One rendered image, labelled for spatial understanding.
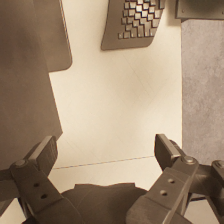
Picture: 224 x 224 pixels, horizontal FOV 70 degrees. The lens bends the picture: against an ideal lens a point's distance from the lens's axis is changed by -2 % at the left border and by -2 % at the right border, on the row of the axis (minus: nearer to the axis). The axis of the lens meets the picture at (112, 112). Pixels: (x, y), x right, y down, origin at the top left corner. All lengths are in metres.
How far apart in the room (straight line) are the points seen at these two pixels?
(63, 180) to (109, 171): 0.19
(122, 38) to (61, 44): 0.18
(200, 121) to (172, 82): 1.04
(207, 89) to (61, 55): 1.24
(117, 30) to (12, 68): 0.33
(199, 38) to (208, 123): 0.70
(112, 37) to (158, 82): 0.20
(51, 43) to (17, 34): 0.25
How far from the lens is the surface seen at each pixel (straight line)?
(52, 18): 0.56
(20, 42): 0.31
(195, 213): 1.82
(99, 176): 0.69
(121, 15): 0.53
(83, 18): 0.55
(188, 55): 1.43
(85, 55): 0.54
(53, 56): 0.55
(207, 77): 1.51
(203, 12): 0.56
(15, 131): 0.25
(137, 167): 0.67
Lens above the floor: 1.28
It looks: 72 degrees down
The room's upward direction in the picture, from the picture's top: 175 degrees clockwise
